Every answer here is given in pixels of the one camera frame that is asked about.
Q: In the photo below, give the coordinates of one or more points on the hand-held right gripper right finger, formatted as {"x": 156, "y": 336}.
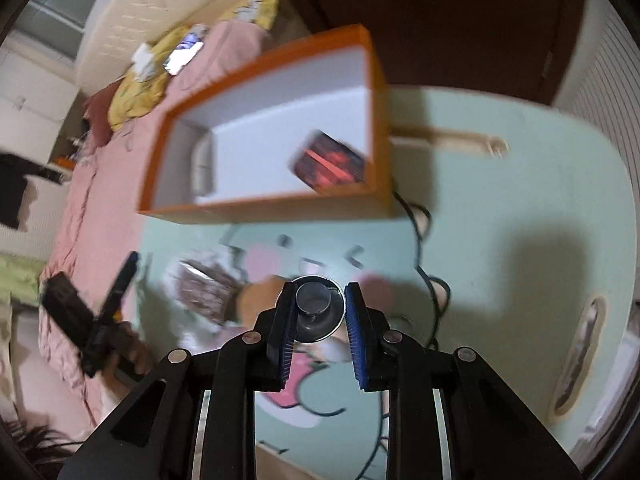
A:
{"x": 356, "y": 335}

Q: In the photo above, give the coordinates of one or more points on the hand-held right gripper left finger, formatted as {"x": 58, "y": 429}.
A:
{"x": 286, "y": 355}

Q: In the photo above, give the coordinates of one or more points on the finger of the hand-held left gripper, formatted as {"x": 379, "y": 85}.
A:
{"x": 126, "y": 275}

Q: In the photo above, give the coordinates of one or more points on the orange cardboard box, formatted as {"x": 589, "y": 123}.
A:
{"x": 280, "y": 212}

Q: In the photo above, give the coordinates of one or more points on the person's left hand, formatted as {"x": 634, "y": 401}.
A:
{"x": 140, "y": 357}

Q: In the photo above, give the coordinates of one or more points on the green cloth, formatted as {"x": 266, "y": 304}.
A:
{"x": 20, "y": 275}

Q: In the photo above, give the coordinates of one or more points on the tan soft object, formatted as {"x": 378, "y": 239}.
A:
{"x": 260, "y": 302}

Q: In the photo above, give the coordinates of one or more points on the brown packet in clear wrap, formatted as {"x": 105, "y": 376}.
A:
{"x": 202, "y": 287}

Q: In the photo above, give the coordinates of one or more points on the pink blanket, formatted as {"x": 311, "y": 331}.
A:
{"x": 100, "y": 185}

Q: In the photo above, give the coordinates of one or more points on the dark hanging clothing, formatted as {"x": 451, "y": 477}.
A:
{"x": 12, "y": 190}

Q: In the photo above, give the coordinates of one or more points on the dark red pillow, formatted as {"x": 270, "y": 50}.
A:
{"x": 100, "y": 115}

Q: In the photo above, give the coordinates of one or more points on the brown drink carton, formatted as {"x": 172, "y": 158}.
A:
{"x": 327, "y": 162}

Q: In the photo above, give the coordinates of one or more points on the large yellow pillow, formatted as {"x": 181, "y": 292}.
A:
{"x": 135, "y": 95}

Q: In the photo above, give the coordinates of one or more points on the white wardrobe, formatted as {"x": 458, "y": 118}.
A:
{"x": 30, "y": 90}

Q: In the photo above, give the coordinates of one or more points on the smartphone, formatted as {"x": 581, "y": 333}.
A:
{"x": 182, "y": 55}

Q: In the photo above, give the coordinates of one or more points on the cream tufted headboard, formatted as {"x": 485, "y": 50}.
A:
{"x": 130, "y": 15}

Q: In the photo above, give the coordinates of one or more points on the small yellow printed pillow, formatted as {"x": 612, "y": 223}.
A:
{"x": 260, "y": 10}

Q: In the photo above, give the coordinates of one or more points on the dark brown wooden door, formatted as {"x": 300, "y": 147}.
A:
{"x": 450, "y": 25}

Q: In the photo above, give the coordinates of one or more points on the white slatted panel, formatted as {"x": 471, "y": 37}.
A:
{"x": 615, "y": 85}

